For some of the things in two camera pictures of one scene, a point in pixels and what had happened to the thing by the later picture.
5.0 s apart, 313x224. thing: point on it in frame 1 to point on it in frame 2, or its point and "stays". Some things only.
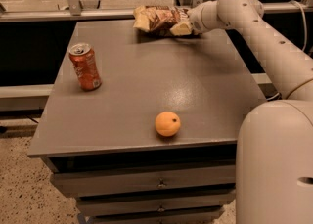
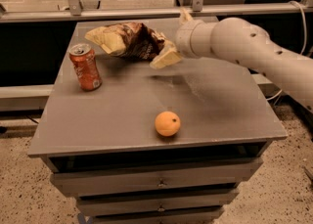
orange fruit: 167,123 stays
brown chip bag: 158,20 to 128,40
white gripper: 197,20 to 184,39
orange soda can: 85,64 stays
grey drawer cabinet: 145,128 stays
